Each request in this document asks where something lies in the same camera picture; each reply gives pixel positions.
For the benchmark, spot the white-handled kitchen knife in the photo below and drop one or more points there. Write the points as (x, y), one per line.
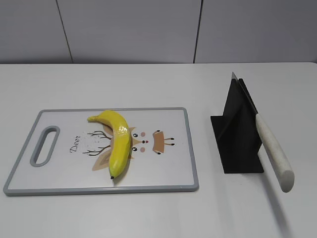
(278, 159)

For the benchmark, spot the yellow plastic banana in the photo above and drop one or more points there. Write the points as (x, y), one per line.
(121, 140)

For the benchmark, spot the white deer cutting board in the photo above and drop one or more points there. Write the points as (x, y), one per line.
(65, 154)

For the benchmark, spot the black knife stand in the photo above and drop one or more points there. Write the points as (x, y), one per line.
(235, 131)

